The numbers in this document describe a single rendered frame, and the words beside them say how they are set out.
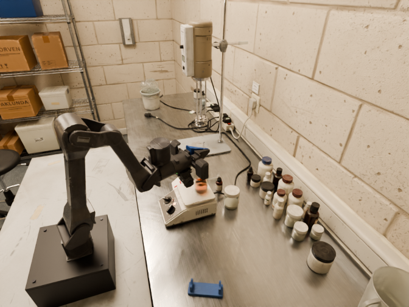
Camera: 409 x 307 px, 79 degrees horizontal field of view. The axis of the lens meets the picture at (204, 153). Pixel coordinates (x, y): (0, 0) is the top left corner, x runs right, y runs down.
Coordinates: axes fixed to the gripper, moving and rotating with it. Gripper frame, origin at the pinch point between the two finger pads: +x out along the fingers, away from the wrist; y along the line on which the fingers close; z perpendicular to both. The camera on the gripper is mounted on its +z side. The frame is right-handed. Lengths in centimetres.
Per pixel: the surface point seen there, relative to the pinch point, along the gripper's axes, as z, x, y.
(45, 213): 26, -49, -35
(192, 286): 24.4, -21.4, 23.6
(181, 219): 23.3, -10.6, 2.0
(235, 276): 26.1, -8.9, 28.5
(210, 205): 20.1, 0.1, 5.5
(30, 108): 51, -36, -230
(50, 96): 44, -16, -234
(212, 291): 25.2, -17.5, 27.9
